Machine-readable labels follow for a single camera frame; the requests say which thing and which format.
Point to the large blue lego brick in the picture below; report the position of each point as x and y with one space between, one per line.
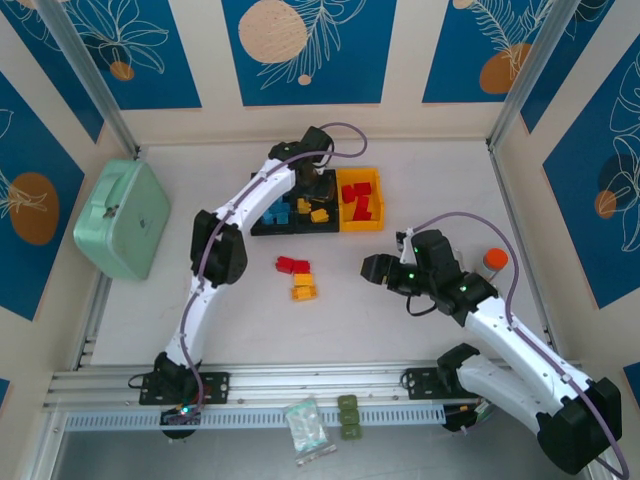
283 207

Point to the red lego brick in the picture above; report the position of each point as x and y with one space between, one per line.
365 202
302 267
363 213
284 265
363 189
348 192

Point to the small blue lego brick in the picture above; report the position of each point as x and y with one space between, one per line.
269 218
284 218

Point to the aluminium frame post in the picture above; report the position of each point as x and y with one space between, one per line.
90 75
535 75

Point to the orange capped bottle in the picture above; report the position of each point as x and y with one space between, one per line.
496 260

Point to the aluminium side rail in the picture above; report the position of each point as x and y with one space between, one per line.
525 250
92 325

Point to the yellow lego brick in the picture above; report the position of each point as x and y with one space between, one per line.
320 216
304 293
303 280
303 205

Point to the mint green carry case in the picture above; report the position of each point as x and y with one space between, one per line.
130 220

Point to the black plastic bin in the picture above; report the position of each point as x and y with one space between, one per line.
320 228
270 229

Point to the clear plastic bag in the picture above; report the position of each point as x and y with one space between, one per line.
307 430

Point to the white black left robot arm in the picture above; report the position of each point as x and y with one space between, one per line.
260 195

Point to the left base electronics board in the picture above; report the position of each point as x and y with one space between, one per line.
181 415

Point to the olive green square pad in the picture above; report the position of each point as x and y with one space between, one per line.
351 432
348 417
347 402

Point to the black left mount plate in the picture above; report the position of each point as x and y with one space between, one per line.
220 387

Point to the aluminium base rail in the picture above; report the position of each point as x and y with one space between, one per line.
320 380

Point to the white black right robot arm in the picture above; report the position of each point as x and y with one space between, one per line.
495 336

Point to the right base electronics board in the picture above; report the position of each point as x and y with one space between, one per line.
465 420

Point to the base electronics board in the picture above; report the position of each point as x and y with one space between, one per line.
181 415
465 420

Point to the black right mount plate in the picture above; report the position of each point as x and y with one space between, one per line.
420 385

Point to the black mount plate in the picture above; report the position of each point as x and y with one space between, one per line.
220 387
420 385

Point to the yellow plastic bin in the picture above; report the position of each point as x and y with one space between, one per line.
360 226

